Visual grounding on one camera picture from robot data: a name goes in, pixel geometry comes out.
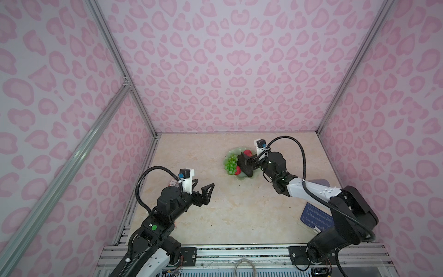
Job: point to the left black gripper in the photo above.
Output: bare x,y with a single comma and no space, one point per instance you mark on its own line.
205,198

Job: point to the blue card packet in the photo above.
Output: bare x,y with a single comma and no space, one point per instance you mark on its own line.
316,219

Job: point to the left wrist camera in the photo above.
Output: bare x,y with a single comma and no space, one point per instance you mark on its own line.
186,180

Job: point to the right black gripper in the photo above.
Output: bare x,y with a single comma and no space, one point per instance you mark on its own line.
255,161

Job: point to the red fake apple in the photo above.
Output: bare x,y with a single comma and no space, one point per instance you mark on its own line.
238,170

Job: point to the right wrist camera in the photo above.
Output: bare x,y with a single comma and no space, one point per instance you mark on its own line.
261,146

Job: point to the green fake grape bunch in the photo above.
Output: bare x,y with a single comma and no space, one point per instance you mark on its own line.
231,163

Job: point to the pink fake strawberry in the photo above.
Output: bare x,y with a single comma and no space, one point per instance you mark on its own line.
248,153

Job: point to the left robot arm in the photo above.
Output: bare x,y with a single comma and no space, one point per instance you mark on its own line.
151,248

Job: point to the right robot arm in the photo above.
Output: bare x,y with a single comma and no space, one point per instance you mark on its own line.
353,219

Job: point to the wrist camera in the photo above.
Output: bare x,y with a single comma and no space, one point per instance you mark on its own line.
261,146
186,180

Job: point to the dark avocado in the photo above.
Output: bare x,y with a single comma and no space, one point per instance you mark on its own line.
246,164

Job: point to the diagonal aluminium frame bar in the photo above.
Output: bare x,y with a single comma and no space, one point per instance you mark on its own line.
22,239

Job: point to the green wavy fruit bowl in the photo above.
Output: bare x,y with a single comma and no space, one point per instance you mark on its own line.
238,151

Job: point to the aluminium front rail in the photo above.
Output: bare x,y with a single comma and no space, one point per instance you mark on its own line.
283,256

